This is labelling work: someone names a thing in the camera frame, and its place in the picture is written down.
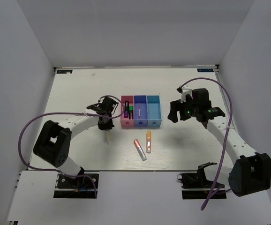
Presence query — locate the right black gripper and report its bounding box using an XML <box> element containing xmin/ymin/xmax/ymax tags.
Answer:
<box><xmin>168</xmin><ymin>95</ymin><xmax>199</xmax><ymax>123</ymax></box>

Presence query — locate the purple cap black highlighter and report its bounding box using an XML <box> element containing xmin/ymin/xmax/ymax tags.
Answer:
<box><xmin>124</xmin><ymin>101</ymin><xmax>129</xmax><ymax>118</ymax></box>

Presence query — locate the green cap black highlighter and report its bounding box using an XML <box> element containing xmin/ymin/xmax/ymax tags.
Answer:
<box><xmin>128</xmin><ymin>105</ymin><xmax>134</xmax><ymax>120</ymax></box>

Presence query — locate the yellow gel pen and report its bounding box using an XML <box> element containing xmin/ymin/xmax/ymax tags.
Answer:
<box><xmin>106</xmin><ymin>131</ymin><xmax>110</xmax><ymax>145</ymax></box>

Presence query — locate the pink gel pen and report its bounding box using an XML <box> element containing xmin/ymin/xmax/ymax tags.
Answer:
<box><xmin>138</xmin><ymin>103</ymin><xmax>141</xmax><ymax>119</ymax></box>

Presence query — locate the yellow cap orange marker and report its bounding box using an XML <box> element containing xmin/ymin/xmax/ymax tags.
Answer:
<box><xmin>146</xmin><ymin>131</ymin><xmax>151</xmax><ymax>153</ymax></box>

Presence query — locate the orange cap grey marker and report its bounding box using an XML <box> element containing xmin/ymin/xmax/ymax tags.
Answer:
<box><xmin>134</xmin><ymin>139</ymin><xmax>147</xmax><ymax>161</ymax></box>

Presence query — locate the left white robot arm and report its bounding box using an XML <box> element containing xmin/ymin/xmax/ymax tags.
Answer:
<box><xmin>33</xmin><ymin>96</ymin><xmax>120</xmax><ymax>187</ymax></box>

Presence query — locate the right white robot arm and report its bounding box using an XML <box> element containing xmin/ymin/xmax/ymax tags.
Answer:
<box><xmin>168</xmin><ymin>85</ymin><xmax>271</xmax><ymax>197</ymax></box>

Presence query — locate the pink drawer box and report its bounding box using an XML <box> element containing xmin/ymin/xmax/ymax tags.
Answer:
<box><xmin>120</xmin><ymin>95</ymin><xmax>135</xmax><ymax>128</ymax></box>

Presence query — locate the right blue table label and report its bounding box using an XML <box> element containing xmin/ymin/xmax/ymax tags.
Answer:
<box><xmin>197</xmin><ymin>68</ymin><xmax>214</xmax><ymax>73</ymax></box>

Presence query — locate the blue table label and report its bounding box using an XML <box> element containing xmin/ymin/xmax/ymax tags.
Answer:
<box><xmin>56</xmin><ymin>70</ymin><xmax>73</xmax><ymax>74</ymax></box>
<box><xmin>197</xmin><ymin>68</ymin><xmax>214</xmax><ymax>73</ymax></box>

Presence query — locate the dark blue drawer box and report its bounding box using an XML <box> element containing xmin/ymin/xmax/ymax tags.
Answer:
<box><xmin>134</xmin><ymin>95</ymin><xmax>148</xmax><ymax>127</ymax></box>

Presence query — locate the light blue drawer box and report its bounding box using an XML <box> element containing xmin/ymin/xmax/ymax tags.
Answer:
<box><xmin>147</xmin><ymin>95</ymin><xmax>162</xmax><ymax>127</ymax></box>

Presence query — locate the left blue table label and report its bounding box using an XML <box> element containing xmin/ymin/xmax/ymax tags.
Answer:
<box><xmin>56</xmin><ymin>70</ymin><xmax>73</xmax><ymax>74</ymax></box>

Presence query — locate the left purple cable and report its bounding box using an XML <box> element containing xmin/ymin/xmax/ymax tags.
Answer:
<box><xmin>18</xmin><ymin>95</ymin><xmax>125</xmax><ymax>199</ymax></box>

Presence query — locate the purple cable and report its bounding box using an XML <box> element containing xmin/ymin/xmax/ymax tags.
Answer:
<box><xmin>18</xmin><ymin>95</ymin><xmax>125</xmax><ymax>199</ymax></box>
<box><xmin>181</xmin><ymin>77</ymin><xmax>234</xmax><ymax>211</ymax></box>

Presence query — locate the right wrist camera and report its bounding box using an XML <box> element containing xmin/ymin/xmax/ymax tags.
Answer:
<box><xmin>177</xmin><ymin>84</ymin><xmax>192</xmax><ymax>103</ymax></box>

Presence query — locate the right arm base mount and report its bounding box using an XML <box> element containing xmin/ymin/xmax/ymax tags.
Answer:
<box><xmin>176</xmin><ymin>172</ymin><xmax>212</xmax><ymax>200</ymax></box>

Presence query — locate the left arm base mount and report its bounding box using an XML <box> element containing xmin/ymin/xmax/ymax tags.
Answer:
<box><xmin>53</xmin><ymin>173</ymin><xmax>99</xmax><ymax>199</ymax></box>

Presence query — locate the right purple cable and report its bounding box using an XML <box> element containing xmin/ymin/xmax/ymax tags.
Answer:
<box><xmin>181</xmin><ymin>77</ymin><xmax>234</xmax><ymax>211</ymax></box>

